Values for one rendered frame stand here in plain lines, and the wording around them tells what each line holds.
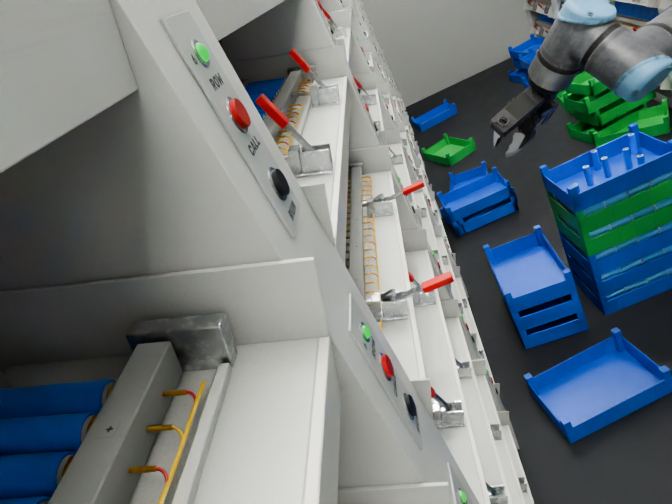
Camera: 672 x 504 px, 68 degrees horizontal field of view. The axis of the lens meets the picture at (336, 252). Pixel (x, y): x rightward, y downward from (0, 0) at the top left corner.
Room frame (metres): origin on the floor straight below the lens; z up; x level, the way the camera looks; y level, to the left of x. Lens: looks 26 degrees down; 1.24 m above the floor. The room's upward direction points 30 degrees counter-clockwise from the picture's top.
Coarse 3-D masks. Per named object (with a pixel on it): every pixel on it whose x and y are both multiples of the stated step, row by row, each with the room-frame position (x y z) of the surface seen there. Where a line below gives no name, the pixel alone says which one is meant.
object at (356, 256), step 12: (360, 168) 0.88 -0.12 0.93; (360, 180) 0.83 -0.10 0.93; (360, 192) 0.78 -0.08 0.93; (372, 192) 0.80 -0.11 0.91; (360, 204) 0.73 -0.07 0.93; (360, 216) 0.69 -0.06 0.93; (360, 228) 0.65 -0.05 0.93; (360, 240) 0.62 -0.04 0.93; (360, 252) 0.59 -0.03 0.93; (360, 264) 0.56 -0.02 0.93; (372, 264) 0.57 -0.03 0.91; (360, 276) 0.53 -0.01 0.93; (360, 288) 0.51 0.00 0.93
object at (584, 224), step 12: (648, 192) 1.12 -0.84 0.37; (660, 192) 1.12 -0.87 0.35; (552, 204) 1.33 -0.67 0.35; (612, 204) 1.14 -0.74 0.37; (624, 204) 1.14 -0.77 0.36; (636, 204) 1.13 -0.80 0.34; (648, 204) 1.13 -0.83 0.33; (564, 216) 1.26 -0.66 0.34; (576, 216) 1.16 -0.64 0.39; (588, 216) 1.15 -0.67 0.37; (600, 216) 1.15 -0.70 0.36; (612, 216) 1.14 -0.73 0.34; (624, 216) 1.14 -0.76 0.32; (576, 228) 1.19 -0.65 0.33; (588, 228) 1.15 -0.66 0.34
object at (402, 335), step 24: (384, 168) 0.90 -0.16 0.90; (384, 192) 0.81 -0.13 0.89; (384, 216) 0.72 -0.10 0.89; (384, 240) 0.65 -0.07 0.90; (384, 264) 0.59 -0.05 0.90; (384, 288) 0.53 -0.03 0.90; (408, 288) 0.52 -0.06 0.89; (408, 312) 0.47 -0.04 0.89; (408, 336) 0.43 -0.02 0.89; (408, 360) 0.40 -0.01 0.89
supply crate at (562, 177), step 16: (608, 144) 1.31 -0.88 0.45; (624, 144) 1.31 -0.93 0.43; (640, 144) 1.29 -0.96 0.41; (656, 144) 1.20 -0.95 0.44; (576, 160) 1.33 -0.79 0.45; (592, 160) 1.32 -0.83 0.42; (656, 160) 1.12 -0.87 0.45; (544, 176) 1.33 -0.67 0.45; (560, 176) 1.34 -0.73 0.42; (576, 176) 1.32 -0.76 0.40; (592, 176) 1.28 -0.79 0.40; (624, 176) 1.13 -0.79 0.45; (640, 176) 1.13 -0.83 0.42; (656, 176) 1.12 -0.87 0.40; (560, 192) 1.23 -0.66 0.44; (576, 192) 1.16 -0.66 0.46; (592, 192) 1.15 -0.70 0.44; (608, 192) 1.14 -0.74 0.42; (576, 208) 1.16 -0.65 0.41
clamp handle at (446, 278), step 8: (448, 272) 0.46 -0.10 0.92; (432, 280) 0.47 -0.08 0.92; (440, 280) 0.46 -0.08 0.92; (448, 280) 0.45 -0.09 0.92; (416, 288) 0.47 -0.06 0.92; (424, 288) 0.46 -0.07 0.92; (432, 288) 0.46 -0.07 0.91; (392, 296) 0.47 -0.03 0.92; (400, 296) 0.47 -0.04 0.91; (408, 296) 0.47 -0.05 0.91
